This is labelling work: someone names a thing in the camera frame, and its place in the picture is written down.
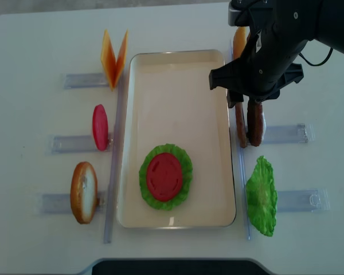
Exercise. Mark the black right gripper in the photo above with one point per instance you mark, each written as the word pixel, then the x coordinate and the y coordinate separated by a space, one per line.
pixel 263 69

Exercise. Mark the brown meat patty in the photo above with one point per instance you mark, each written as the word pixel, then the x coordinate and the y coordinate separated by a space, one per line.
pixel 240 125
pixel 256 122

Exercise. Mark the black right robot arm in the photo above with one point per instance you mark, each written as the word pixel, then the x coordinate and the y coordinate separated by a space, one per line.
pixel 305 20

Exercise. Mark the lettuce leaf on tray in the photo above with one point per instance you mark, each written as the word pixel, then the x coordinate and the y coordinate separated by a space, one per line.
pixel 187 174

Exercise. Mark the standing green lettuce leaf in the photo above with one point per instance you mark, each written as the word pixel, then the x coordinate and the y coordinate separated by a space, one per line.
pixel 262 197

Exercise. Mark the tomato slice on tray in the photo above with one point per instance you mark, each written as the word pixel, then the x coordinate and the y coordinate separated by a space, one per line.
pixel 164 177

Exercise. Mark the right cheese slice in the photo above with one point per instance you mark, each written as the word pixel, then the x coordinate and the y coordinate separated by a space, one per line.
pixel 121 59

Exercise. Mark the cheese slice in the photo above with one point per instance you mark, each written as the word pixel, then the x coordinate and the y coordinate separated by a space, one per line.
pixel 121 59
pixel 108 59

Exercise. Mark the left cheese slice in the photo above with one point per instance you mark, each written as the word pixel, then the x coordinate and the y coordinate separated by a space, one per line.
pixel 108 59

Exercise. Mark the standing red tomato slice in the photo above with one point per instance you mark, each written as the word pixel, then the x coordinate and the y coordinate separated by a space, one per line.
pixel 100 127

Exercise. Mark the standing bread slice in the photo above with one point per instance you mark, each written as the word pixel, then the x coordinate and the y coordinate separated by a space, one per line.
pixel 84 193

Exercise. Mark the left standing bun slice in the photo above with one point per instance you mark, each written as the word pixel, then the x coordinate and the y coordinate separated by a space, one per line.
pixel 239 42

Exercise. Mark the cream rectangular tray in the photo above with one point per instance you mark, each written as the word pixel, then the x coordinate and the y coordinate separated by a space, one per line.
pixel 169 102

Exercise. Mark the black base at table edge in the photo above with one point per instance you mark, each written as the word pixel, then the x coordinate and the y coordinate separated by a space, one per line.
pixel 164 267

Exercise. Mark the long clear right rail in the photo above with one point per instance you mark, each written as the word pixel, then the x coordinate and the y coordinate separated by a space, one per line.
pixel 241 164

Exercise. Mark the long clear rail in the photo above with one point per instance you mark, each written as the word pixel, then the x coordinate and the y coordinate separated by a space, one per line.
pixel 109 214
pixel 241 164

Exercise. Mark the clear patty holder rail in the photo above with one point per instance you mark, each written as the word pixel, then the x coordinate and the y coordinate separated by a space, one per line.
pixel 288 134

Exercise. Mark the clear lettuce holder rail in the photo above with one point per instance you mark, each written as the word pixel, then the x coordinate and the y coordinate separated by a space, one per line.
pixel 303 201

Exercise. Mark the long clear left rail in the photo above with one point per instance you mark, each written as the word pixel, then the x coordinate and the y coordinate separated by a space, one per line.
pixel 109 214

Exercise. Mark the clear tomato holder rail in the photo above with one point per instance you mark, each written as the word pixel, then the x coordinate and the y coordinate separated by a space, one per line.
pixel 58 144

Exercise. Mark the clear cheese holder rail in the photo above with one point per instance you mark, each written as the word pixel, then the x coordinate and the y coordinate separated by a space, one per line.
pixel 84 80

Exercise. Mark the clear bread holder rail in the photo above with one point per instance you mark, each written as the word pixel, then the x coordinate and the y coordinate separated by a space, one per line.
pixel 46 204

